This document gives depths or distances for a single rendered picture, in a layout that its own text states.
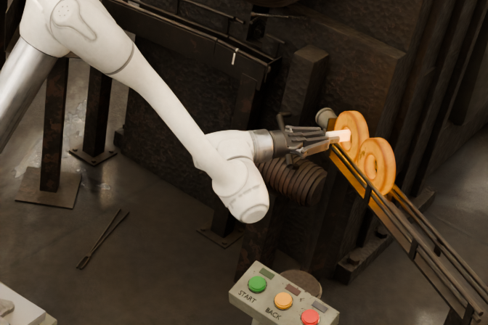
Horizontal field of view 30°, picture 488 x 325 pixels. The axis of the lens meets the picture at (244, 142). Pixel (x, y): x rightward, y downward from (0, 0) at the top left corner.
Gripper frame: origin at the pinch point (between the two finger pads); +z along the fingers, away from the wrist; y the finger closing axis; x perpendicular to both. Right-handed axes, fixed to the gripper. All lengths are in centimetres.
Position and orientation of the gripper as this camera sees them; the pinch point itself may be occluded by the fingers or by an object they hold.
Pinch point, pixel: (338, 136)
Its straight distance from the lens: 252.8
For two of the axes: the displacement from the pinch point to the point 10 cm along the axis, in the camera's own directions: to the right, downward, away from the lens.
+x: 0.9, -8.1, -5.8
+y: 3.2, 5.8, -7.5
